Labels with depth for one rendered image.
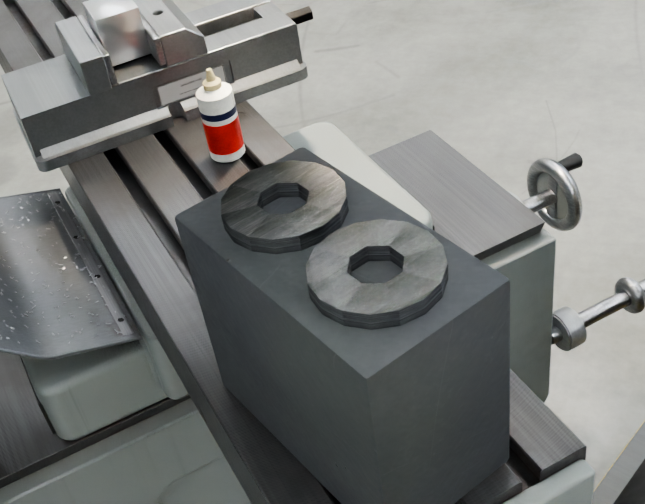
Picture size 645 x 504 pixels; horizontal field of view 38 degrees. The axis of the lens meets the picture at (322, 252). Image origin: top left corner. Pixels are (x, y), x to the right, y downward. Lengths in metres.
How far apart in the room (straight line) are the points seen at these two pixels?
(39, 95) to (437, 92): 1.87
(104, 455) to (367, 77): 2.06
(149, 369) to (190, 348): 0.20
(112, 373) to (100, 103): 0.31
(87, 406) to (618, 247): 1.53
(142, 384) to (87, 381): 0.06
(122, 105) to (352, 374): 0.65
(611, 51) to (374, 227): 2.46
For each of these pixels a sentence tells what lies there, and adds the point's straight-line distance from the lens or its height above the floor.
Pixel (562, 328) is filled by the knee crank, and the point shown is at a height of 0.50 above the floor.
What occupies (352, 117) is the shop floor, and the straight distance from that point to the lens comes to 2.79.
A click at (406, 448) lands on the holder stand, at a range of 0.62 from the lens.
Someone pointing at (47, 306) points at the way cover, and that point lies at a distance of 1.03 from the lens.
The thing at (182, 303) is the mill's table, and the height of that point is 0.90.
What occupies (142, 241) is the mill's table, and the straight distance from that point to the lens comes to 0.98.
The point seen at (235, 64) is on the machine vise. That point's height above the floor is 0.95.
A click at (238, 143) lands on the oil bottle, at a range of 1.06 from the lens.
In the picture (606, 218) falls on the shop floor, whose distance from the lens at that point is 2.38.
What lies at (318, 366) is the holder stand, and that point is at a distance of 0.59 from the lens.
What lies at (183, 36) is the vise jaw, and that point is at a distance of 1.12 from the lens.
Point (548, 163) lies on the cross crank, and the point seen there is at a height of 0.66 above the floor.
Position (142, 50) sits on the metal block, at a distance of 1.15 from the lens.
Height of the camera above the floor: 1.50
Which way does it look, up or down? 40 degrees down
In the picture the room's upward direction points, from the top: 10 degrees counter-clockwise
